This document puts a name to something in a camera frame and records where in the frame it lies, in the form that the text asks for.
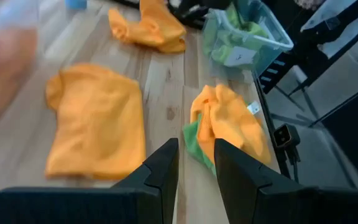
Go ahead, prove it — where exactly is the white paper label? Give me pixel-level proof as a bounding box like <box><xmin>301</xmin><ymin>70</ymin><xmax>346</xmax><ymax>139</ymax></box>
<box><xmin>224</xmin><ymin>46</ymin><xmax>257</xmax><ymax>68</ymax></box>

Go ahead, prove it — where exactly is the white towel care tag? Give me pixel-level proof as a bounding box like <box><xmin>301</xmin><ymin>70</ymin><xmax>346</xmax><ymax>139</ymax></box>
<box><xmin>247</xmin><ymin>101</ymin><xmax>262</xmax><ymax>116</ymax></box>

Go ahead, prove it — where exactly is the black aluminium rig frame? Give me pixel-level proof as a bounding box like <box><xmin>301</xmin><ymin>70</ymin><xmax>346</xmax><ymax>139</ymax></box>
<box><xmin>253</xmin><ymin>77</ymin><xmax>291</xmax><ymax>181</ymax></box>

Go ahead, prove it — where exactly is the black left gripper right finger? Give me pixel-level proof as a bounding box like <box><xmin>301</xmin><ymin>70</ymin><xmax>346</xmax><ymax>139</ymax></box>
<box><xmin>214</xmin><ymin>139</ymin><xmax>358</xmax><ymax>224</ymax></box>

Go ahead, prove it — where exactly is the blue spray bottle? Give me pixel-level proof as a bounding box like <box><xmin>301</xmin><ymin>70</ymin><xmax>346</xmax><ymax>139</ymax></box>
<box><xmin>65</xmin><ymin>0</ymin><xmax>88</xmax><ymax>10</ymax></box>

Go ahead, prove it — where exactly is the clear plastic bin with label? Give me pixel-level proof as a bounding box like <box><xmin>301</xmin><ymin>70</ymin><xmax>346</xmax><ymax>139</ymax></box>
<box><xmin>202</xmin><ymin>0</ymin><xmax>295</xmax><ymax>82</ymax></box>

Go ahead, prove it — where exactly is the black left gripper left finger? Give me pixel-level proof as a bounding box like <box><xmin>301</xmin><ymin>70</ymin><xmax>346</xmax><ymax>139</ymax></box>
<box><xmin>0</xmin><ymin>138</ymin><xmax>180</xmax><ymax>224</ymax></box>

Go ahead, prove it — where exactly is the black power connector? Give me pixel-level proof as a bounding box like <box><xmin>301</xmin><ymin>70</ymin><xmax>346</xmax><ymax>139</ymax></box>
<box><xmin>273</xmin><ymin>123</ymin><xmax>301</xmax><ymax>149</ymax></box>

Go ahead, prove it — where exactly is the black power cable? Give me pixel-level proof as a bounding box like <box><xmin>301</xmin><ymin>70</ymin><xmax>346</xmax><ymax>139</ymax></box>
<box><xmin>286</xmin><ymin>146</ymin><xmax>301</xmax><ymax>184</ymax></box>

